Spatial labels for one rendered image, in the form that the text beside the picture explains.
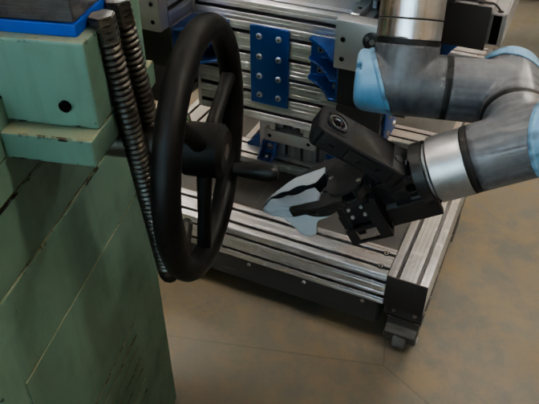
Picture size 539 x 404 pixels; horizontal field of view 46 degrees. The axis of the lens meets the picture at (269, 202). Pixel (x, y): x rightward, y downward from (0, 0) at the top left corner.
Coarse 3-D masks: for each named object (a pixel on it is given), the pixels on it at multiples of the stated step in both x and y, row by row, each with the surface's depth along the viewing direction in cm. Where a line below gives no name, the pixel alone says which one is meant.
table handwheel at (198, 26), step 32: (192, 32) 59; (224, 32) 67; (192, 64) 58; (224, 64) 75; (160, 96) 56; (224, 96) 74; (160, 128) 55; (192, 128) 68; (224, 128) 68; (160, 160) 56; (192, 160) 67; (224, 160) 68; (160, 192) 56; (224, 192) 80; (160, 224) 58; (224, 224) 78; (160, 256) 61; (192, 256) 69
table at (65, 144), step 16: (0, 96) 61; (0, 112) 61; (112, 112) 64; (0, 128) 61; (16, 128) 62; (32, 128) 62; (48, 128) 62; (64, 128) 62; (80, 128) 62; (112, 128) 64; (0, 144) 62; (16, 144) 62; (32, 144) 61; (48, 144) 61; (64, 144) 61; (80, 144) 60; (96, 144) 61; (0, 160) 62; (48, 160) 62; (64, 160) 62; (80, 160) 61; (96, 160) 61
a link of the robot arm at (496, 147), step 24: (504, 96) 68; (528, 96) 67; (480, 120) 67; (504, 120) 65; (528, 120) 63; (480, 144) 65; (504, 144) 64; (528, 144) 63; (480, 168) 65; (504, 168) 65; (528, 168) 64
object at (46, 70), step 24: (0, 48) 58; (24, 48) 57; (48, 48) 57; (72, 48) 56; (96, 48) 59; (0, 72) 59; (24, 72) 59; (48, 72) 58; (72, 72) 58; (96, 72) 59; (24, 96) 60; (48, 96) 60; (72, 96) 59; (96, 96) 60; (24, 120) 62; (48, 120) 62; (72, 120) 61; (96, 120) 61
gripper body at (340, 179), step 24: (336, 168) 75; (408, 168) 71; (336, 192) 72; (360, 192) 71; (384, 192) 73; (408, 192) 72; (360, 216) 75; (384, 216) 73; (408, 216) 74; (360, 240) 76
